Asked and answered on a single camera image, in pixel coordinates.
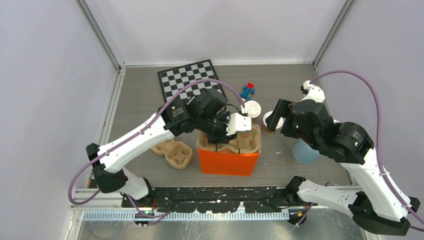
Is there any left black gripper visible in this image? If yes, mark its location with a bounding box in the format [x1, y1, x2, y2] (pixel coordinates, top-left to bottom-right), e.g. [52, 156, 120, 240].
[197, 111, 238, 145]

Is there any white cup lid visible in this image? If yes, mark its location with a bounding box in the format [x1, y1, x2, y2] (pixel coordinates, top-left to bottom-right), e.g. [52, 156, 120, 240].
[262, 111, 285, 131]
[244, 100, 262, 119]

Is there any orange paper bag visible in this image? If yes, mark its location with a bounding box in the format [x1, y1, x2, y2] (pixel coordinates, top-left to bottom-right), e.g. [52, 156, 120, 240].
[197, 147, 261, 176]

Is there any brown paper coffee cup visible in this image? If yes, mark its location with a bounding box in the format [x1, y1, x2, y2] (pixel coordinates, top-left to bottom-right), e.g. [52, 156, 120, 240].
[262, 127, 275, 135]

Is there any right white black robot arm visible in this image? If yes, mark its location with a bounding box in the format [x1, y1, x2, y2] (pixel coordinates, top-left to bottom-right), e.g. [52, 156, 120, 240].
[263, 99, 421, 236]

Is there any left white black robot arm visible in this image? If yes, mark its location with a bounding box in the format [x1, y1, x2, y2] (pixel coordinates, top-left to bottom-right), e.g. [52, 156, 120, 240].
[86, 88, 227, 207]

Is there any blue straw holder cup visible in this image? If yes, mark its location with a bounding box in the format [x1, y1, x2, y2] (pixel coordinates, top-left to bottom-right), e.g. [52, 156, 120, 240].
[292, 139, 321, 164]

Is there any brown pulp cup carrier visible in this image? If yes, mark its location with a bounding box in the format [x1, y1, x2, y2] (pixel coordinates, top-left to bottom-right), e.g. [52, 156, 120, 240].
[150, 139, 194, 170]

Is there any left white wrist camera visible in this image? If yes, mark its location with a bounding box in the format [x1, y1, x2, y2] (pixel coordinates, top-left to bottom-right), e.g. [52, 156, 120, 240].
[226, 105, 252, 136]

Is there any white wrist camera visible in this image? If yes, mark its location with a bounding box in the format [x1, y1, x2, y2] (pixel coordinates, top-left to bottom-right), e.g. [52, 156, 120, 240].
[300, 80, 325, 103]
[226, 105, 252, 136]

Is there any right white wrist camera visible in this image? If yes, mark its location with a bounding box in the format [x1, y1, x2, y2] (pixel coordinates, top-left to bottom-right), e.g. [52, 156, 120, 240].
[300, 80, 325, 103]

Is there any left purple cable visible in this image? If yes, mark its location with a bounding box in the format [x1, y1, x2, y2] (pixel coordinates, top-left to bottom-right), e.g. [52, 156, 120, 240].
[67, 78, 248, 228]

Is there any purple cable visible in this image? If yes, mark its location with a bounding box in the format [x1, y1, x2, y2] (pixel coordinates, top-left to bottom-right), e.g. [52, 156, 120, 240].
[67, 78, 248, 228]
[309, 69, 424, 233]

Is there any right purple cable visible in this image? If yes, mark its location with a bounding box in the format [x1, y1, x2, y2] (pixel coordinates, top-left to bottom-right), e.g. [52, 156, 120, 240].
[309, 69, 424, 233]

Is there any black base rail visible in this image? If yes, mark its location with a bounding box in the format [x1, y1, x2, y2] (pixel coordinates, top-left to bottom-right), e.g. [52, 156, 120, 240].
[120, 186, 312, 214]

